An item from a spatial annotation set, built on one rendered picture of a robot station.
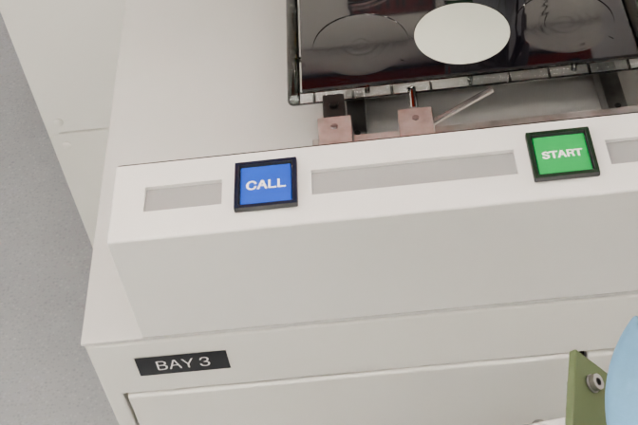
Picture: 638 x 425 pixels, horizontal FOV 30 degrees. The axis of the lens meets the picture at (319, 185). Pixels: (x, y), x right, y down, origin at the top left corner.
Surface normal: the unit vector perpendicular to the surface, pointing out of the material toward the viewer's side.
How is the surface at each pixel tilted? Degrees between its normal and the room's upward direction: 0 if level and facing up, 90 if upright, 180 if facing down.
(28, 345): 0
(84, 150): 90
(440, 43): 0
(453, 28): 0
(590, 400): 49
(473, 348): 90
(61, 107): 90
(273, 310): 90
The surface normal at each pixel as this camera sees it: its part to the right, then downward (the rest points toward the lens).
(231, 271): 0.03, 0.73
